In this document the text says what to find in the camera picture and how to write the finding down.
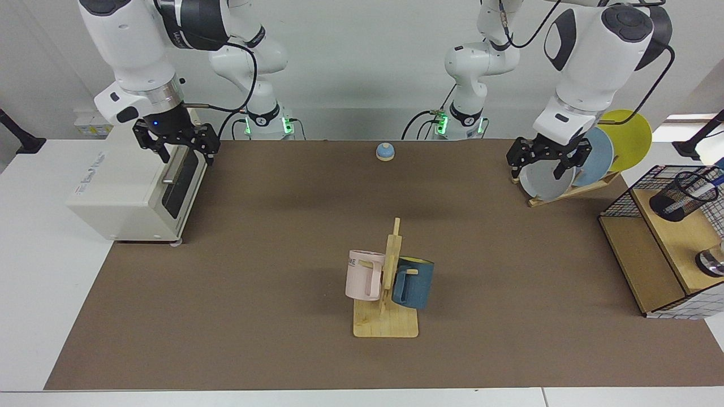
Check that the wooden cup stand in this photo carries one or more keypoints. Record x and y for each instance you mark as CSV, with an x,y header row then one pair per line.
x,y
390,325

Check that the black clamp stand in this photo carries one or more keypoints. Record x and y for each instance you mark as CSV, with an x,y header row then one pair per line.
x,y
28,144
687,148

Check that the pink mug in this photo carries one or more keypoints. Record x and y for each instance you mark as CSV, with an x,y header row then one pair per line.
x,y
357,280

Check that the grey plate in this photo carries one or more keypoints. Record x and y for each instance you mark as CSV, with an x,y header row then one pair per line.
x,y
543,185

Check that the light blue plate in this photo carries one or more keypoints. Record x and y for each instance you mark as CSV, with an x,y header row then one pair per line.
x,y
599,158

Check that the shiny metal cup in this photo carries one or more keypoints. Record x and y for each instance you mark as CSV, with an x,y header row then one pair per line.
x,y
711,263

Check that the blue and white marker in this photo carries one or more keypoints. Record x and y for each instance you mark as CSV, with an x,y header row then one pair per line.
x,y
704,191

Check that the black mesh pen holder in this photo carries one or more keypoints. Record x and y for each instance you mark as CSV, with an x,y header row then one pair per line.
x,y
659,206

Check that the pale toaster oven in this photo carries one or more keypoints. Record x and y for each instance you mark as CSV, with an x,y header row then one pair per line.
x,y
124,186

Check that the dark teal mug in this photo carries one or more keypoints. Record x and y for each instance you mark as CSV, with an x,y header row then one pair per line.
x,y
418,285

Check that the brown table cloth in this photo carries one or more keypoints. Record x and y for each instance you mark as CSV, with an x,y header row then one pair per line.
x,y
254,282

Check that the wooden plate rack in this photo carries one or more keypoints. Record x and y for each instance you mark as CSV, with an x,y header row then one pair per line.
x,y
588,185

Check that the yellow plate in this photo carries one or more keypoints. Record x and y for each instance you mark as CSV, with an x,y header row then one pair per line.
x,y
630,141

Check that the small blue round thing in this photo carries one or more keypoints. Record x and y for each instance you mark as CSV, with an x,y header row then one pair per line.
x,y
385,151

